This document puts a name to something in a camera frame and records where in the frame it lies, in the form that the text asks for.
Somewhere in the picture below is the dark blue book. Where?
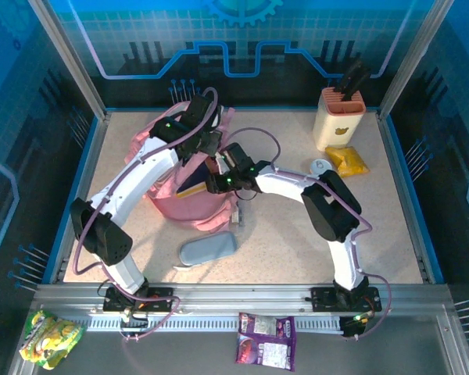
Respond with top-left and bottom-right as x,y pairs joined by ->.
177,162 -> 212,196

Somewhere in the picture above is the pink backpack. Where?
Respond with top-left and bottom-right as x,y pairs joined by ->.
124,105 -> 239,238

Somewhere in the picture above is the grey-blue pencil case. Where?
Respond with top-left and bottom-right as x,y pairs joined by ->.
178,230 -> 239,270

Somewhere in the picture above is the purple snack bag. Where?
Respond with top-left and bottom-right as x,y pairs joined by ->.
235,312 -> 298,372

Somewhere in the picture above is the green yellow snack bag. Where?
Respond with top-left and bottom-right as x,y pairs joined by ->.
18,310 -> 88,371

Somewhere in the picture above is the peach-labelled tin can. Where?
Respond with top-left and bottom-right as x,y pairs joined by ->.
310,158 -> 335,177

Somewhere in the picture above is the cream knife block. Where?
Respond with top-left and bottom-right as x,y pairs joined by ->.
312,86 -> 367,152

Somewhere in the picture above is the yellow snack pouch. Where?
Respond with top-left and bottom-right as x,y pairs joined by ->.
324,145 -> 371,177

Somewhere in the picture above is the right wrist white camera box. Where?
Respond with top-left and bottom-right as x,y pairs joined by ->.
217,154 -> 236,176

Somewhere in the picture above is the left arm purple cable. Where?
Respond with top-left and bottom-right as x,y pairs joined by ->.
72,87 -> 220,345

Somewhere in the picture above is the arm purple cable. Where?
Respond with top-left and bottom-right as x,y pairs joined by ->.
72,87 -> 220,345
224,127 -> 392,341

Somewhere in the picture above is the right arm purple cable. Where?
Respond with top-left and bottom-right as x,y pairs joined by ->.
224,127 -> 392,341

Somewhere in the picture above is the aluminium front rail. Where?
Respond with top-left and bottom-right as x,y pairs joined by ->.
30,283 -> 454,318

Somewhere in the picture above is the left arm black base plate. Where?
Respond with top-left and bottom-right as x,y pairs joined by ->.
102,287 -> 174,313

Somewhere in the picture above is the aluminium frame post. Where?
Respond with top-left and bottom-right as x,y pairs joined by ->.
376,0 -> 455,121
26,0 -> 111,123

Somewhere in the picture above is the white slotted cable duct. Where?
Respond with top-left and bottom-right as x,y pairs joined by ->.
77,315 -> 343,334

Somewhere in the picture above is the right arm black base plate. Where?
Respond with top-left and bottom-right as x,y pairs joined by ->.
310,286 -> 383,313

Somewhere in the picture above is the black-handled knife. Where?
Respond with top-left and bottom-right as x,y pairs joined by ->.
342,70 -> 371,102
333,60 -> 365,97

